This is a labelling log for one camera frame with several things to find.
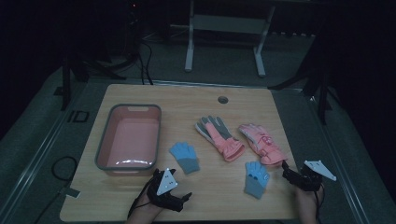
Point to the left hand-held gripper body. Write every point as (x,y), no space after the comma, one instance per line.
(166,186)

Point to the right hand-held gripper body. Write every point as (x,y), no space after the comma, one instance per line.
(308,182)

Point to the plain blue knit glove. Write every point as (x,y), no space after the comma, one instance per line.
(186,157)

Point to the dotted blue knit glove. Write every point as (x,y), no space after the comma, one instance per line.
(257,179)

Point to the pink printed ski glove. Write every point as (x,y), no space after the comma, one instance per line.
(264,144)

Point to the pink basin with grey rim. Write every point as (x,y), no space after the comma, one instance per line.
(130,140)

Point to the pink ski glove grey palm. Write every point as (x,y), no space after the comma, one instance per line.
(221,140)

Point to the person's right hand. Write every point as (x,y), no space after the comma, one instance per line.
(308,200)

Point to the person's left hand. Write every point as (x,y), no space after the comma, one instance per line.
(148,205)

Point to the black stand with cloth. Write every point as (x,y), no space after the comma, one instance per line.
(322,93)

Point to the grey tape piece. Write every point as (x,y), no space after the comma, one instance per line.
(72,193)

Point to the black tripod stand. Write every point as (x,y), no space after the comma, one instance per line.
(66,84)

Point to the white metal desk frame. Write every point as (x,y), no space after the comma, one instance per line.
(225,24)

